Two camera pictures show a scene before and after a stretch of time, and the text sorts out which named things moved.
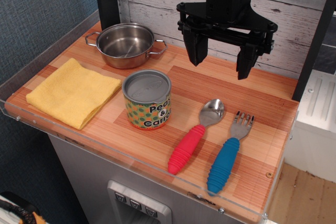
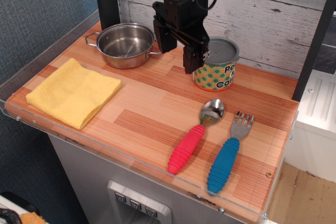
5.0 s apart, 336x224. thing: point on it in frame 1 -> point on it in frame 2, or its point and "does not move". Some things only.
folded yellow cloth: (72, 93) does not move
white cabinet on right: (312, 145) does not move
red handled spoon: (211, 110) does not move
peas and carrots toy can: (147, 98) -> (218, 71)
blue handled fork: (221, 168) does not move
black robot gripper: (228, 14) -> (184, 9)
